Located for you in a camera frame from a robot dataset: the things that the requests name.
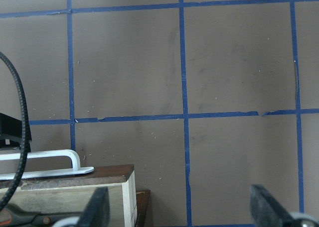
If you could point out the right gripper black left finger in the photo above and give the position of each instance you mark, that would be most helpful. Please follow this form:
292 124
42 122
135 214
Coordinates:
97 211

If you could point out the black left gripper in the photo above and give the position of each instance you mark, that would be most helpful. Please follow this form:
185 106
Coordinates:
10 132

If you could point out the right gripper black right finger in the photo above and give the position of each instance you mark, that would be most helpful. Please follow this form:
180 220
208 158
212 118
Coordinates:
266 211

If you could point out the light wooden drawer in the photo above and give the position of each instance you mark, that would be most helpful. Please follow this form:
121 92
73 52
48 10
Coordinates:
72 194

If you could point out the grey orange scissors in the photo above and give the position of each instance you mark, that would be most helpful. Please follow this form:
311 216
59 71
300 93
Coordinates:
13 216

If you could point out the white drawer handle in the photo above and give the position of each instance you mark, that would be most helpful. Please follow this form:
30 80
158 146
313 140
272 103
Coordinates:
54 163

